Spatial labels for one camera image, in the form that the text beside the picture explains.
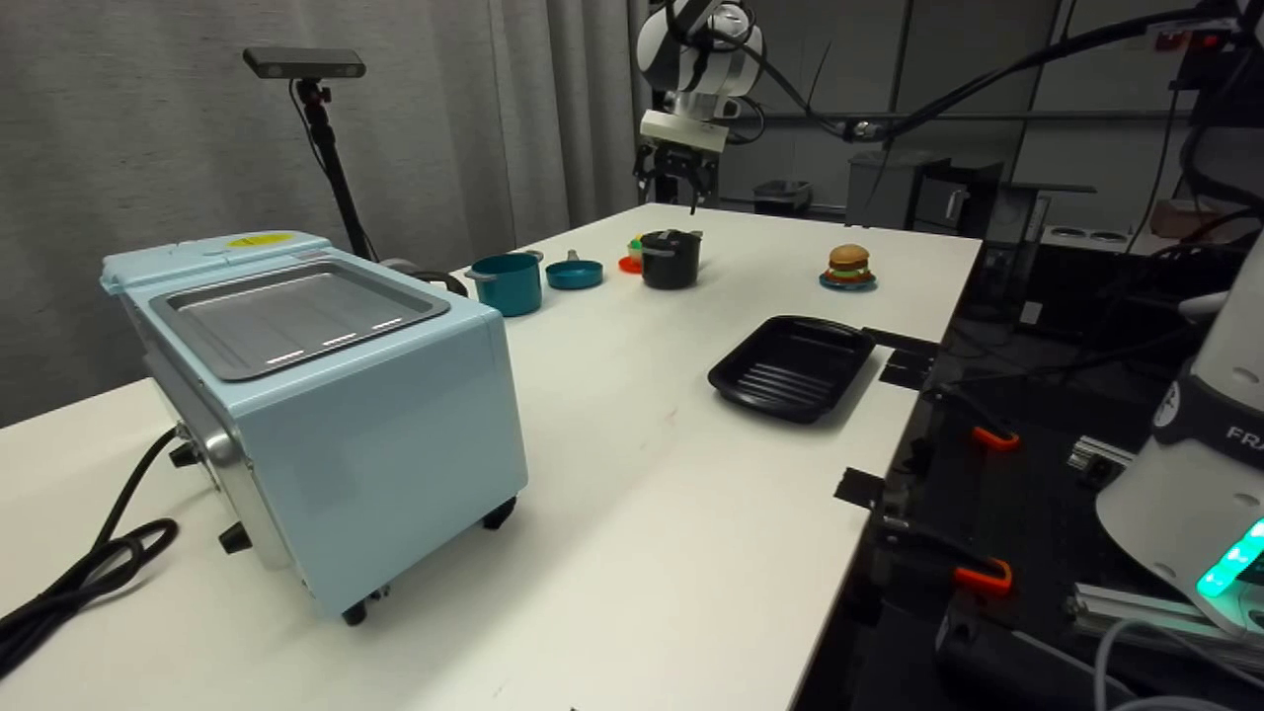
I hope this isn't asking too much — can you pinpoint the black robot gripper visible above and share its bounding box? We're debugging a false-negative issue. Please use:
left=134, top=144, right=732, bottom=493
left=647, top=144, right=719, bottom=203

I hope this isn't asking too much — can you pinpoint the glass saucepan lid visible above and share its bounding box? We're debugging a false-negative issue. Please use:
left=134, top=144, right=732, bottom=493
left=638, top=228, right=703, bottom=252

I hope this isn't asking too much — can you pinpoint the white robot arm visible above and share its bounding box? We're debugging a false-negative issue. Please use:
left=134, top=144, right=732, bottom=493
left=636, top=0, right=1264, bottom=644

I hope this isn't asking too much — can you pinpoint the teal pot lid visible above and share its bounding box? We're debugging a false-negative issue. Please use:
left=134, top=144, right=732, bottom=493
left=546, top=252, right=603, bottom=294

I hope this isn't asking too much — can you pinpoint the teal toy pot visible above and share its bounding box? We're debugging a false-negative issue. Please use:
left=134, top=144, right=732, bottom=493
left=470, top=252, right=542, bottom=318

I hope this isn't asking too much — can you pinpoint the black saucepan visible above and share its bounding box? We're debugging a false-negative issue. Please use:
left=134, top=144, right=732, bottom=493
left=643, top=248, right=699, bottom=288

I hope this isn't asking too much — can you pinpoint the toy burger on plate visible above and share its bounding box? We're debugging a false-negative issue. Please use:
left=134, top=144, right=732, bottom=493
left=817, top=244, right=878, bottom=294

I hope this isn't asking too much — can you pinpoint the black baking tray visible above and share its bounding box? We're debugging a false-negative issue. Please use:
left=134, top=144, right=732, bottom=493
left=705, top=318, right=871, bottom=423

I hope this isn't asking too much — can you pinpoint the light blue toaster oven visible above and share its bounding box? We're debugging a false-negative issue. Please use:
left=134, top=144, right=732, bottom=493
left=100, top=228, right=525, bottom=625

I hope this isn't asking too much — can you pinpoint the orange handled clamp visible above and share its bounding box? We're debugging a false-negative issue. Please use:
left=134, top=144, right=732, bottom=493
left=927, top=382, right=1023, bottom=455
left=882, top=514, right=1016, bottom=601

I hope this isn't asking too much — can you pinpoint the black power cable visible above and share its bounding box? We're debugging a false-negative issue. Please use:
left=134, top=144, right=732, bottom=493
left=0, top=423, right=191, bottom=683

